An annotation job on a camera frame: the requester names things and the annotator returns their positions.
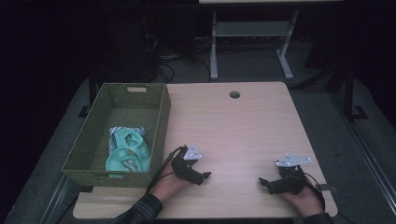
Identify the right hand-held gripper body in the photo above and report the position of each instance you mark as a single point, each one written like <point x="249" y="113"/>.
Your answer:
<point x="291" y="177"/>

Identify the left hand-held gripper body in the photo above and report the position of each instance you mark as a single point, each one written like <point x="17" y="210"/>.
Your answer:
<point x="183" y="166"/>

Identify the mint green striped garment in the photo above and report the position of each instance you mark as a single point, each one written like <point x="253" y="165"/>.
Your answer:
<point x="124" y="157"/>

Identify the green woven basket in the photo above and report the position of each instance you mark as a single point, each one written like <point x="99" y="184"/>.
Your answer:
<point x="90" y="143"/>

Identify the person's left hand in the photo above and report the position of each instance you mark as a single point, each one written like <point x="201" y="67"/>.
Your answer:
<point x="169" y="186"/>

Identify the person's right hand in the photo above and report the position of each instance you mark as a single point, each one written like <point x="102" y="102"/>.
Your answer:
<point x="306" y="200"/>

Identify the dark metal stand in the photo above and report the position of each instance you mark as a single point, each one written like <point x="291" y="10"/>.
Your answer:
<point x="348" y="93"/>

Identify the grey metal table stand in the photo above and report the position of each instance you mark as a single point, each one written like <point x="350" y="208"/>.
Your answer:
<point x="252" y="29"/>

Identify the metal floor rail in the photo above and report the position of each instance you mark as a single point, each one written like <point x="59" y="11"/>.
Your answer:
<point x="367" y="149"/>
<point x="57" y="199"/>

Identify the black post with foot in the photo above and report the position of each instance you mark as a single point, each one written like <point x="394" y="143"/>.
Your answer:
<point x="91" y="93"/>

